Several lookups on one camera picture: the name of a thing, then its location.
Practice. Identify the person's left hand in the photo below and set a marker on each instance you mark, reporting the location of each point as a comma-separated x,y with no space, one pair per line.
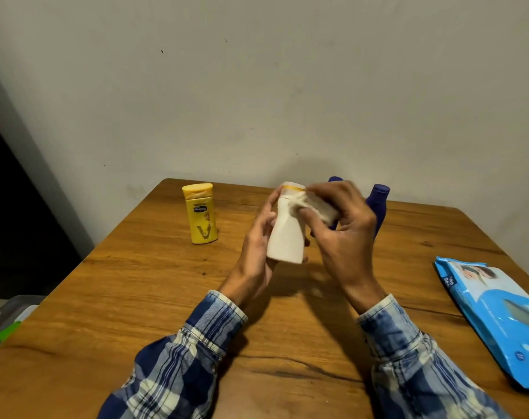
251,266

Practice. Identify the person's right hand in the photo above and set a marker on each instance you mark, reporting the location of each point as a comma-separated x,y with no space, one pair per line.
351,253

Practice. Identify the white bottle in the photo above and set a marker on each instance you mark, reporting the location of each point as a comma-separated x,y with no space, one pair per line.
286,239

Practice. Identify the white wet wipe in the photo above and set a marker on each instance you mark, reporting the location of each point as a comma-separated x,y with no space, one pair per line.
316,207

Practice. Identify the dark blue bottle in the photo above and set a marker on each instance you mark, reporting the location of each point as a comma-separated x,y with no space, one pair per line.
335,178
380,200

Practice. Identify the yellow bottle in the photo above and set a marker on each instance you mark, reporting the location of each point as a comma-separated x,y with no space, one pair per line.
201,218

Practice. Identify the blue wet wipes pack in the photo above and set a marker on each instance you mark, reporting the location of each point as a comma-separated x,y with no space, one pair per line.
491,309

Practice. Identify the person's left forearm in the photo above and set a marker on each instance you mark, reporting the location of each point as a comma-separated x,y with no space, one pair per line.
177,366

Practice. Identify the person's right forearm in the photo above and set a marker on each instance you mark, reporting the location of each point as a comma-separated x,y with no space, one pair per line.
425,370

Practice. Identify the wooden table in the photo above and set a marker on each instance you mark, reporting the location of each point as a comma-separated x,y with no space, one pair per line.
94,301

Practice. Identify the grey plastic box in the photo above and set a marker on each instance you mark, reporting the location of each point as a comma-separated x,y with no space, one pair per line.
7,311

